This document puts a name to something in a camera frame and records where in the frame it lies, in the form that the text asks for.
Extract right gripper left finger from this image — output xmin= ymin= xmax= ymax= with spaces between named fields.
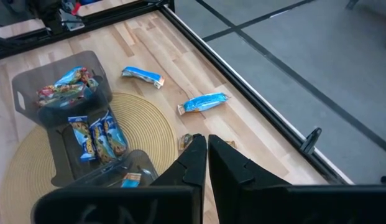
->
xmin=150 ymin=133 xmax=208 ymax=224

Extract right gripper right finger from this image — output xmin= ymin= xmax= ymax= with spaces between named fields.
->
xmin=208 ymin=134 xmax=292 ymax=224

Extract red-ended chewy granola bar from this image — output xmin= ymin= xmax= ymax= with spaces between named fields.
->
xmin=82 ymin=70 xmax=99 ymax=91
xmin=36 ymin=83 xmax=86 ymax=108

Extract light blue red-ended granola bar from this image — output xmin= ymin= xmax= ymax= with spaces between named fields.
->
xmin=53 ymin=65 xmax=88 ymax=87

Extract green brown granola bar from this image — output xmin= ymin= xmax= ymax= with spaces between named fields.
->
xmin=178 ymin=133 xmax=237 ymax=152

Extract translucent grey plastic bin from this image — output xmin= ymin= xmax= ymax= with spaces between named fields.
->
xmin=67 ymin=149 xmax=159 ymax=189
xmin=46 ymin=105 xmax=131 ymax=187
xmin=11 ymin=50 xmax=113 ymax=128

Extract round woven yellow placemat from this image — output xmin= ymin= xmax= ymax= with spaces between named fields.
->
xmin=0 ymin=91 xmax=178 ymax=224

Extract silver metal mounting plate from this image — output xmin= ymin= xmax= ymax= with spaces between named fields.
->
xmin=58 ymin=11 xmax=85 ymax=32

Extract black clamp bracket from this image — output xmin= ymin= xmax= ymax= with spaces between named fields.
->
xmin=300 ymin=126 xmax=323 ymax=156

